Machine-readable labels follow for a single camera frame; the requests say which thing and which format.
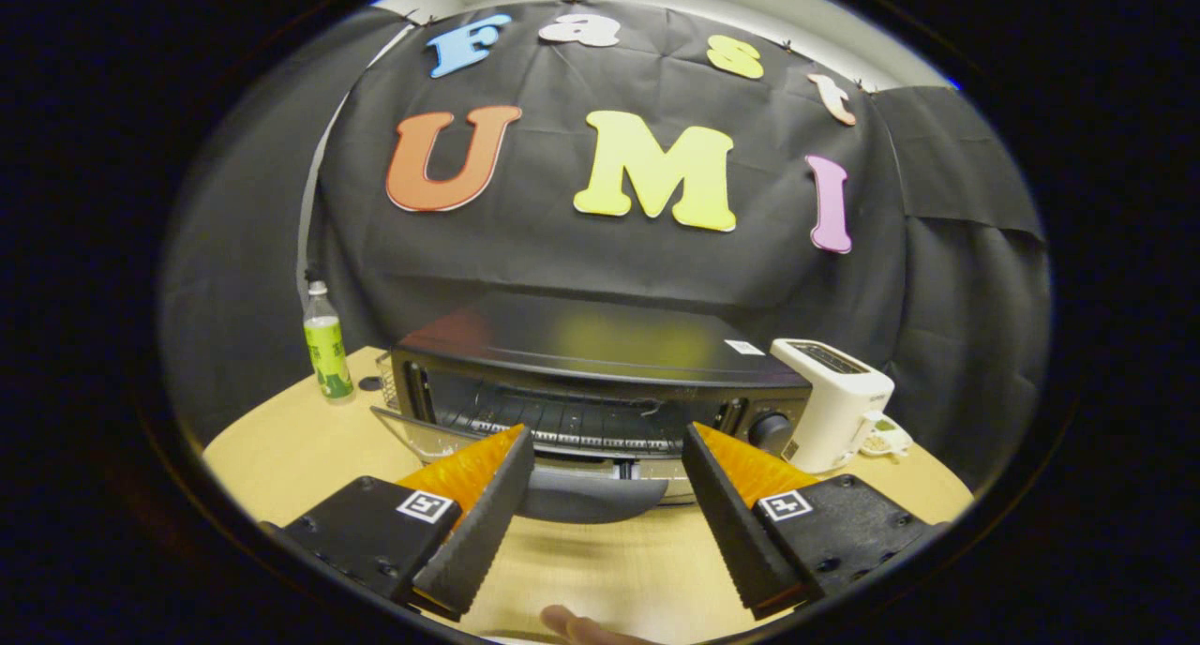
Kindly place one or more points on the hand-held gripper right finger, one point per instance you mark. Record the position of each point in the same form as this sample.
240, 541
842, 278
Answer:
736, 528

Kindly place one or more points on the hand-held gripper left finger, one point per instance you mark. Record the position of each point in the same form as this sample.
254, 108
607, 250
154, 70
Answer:
478, 532

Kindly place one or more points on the black toaster oven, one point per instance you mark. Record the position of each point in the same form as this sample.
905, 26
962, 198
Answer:
600, 340

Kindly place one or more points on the white pop-up toaster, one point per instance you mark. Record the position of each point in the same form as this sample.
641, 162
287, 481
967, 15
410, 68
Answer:
834, 401

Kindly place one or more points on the white divided snack dish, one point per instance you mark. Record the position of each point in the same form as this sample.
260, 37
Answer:
886, 436

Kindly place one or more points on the black bottle cap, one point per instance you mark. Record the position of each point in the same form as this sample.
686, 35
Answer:
370, 383

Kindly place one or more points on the green drink bottle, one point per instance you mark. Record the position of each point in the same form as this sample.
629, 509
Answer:
328, 354

